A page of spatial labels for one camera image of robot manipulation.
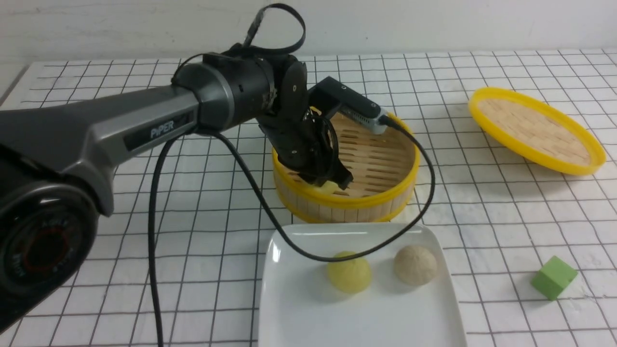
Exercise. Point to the pale yellow steamed bun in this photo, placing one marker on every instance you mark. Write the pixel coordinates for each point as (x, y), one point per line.
(328, 188)

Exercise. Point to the yellow rimmed bamboo steamer lid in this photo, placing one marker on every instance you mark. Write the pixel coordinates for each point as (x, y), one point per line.
(537, 131)

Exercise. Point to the white grid tablecloth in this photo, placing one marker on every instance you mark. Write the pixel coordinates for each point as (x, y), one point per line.
(498, 217)

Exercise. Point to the white square ceramic plate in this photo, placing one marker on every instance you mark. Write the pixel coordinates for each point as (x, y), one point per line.
(300, 308)

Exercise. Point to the yellow rimmed bamboo steamer basket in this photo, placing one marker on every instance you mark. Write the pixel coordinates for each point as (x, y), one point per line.
(384, 169)

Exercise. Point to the beige steamed bun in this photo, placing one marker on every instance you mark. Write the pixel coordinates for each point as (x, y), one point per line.
(415, 265)

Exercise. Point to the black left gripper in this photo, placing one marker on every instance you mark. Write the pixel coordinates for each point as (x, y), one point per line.
(305, 143)

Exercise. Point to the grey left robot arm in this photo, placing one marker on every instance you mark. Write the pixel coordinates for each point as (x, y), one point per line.
(58, 163)

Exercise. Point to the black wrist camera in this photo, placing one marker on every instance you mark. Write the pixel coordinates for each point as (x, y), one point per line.
(330, 96)

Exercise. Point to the green wooden cube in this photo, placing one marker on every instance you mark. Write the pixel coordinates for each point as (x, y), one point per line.
(553, 278)

